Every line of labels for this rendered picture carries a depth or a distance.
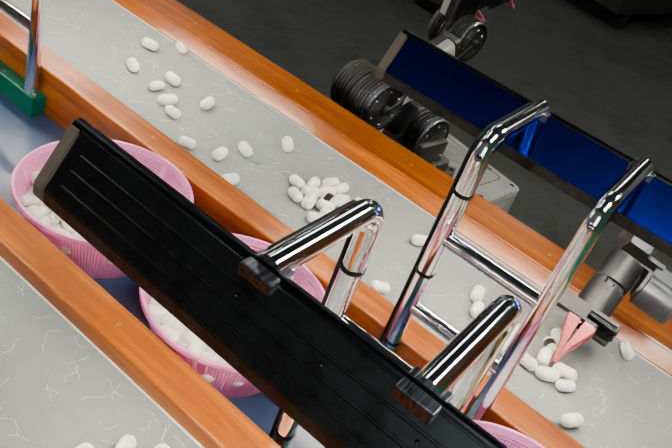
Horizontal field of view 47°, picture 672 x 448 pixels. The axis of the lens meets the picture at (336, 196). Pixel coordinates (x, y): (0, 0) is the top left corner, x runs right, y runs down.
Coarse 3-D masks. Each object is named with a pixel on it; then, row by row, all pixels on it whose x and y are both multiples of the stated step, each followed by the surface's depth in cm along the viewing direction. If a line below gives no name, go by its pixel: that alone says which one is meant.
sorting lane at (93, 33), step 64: (64, 0) 168; (192, 64) 162; (192, 128) 142; (256, 128) 149; (256, 192) 131; (384, 192) 144; (384, 256) 128; (448, 256) 133; (448, 320) 119; (512, 384) 112; (576, 384) 116; (640, 384) 120
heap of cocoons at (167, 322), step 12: (156, 312) 102; (168, 312) 103; (168, 324) 102; (180, 324) 102; (180, 336) 102; (192, 336) 100; (192, 348) 99; (204, 348) 100; (216, 360) 99; (240, 384) 99
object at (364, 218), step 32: (320, 224) 64; (352, 224) 66; (288, 256) 59; (352, 256) 73; (352, 288) 75; (352, 320) 78; (480, 320) 60; (512, 320) 62; (448, 352) 56; (480, 352) 58; (448, 384) 54; (480, 384) 71; (288, 416) 86
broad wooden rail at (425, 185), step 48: (144, 0) 175; (192, 48) 166; (240, 48) 169; (288, 96) 158; (336, 144) 151; (384, 144) 154; (432, 192) 144; (480, 240) 139; (528, 240) 140; (576, 288) 132; (624, 336) 128
